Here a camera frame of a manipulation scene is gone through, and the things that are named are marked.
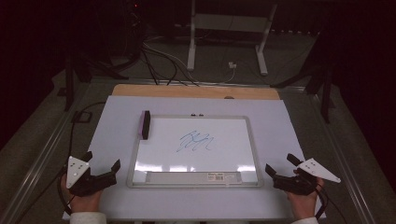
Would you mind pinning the black square floor bracket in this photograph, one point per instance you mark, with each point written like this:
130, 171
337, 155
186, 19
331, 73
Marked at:
81, 117

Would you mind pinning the aluminium frame rail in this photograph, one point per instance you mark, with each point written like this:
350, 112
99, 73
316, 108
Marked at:
40, 161
345, 174

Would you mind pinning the black tripod stand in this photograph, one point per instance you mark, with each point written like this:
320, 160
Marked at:
69, 84
326, 93

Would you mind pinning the person's right hand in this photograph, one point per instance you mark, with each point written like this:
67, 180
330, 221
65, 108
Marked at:
305, 205

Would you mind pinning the person's left hand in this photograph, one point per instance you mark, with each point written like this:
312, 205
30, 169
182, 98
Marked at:
84, 203

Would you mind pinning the purple and black eraser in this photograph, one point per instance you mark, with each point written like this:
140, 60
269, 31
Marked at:
145, 124

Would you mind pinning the white barcode sticker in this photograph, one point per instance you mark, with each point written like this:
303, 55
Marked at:
215, 177

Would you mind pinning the white metal stand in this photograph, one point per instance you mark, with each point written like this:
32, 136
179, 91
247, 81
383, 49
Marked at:
230, 23

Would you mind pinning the white whiteboard with grey frame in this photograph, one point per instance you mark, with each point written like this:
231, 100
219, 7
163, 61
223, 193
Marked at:
218, 161

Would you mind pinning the dark equipment rack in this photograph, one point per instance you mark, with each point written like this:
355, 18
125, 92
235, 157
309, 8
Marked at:
135, 28

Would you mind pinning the white table mat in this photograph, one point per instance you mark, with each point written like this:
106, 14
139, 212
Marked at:
274, 124

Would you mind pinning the white plug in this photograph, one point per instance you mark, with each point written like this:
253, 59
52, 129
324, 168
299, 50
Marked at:
232, 65

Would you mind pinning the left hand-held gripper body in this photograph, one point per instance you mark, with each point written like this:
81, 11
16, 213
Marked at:
76, 174

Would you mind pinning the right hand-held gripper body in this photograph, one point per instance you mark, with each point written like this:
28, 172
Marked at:
317, 169

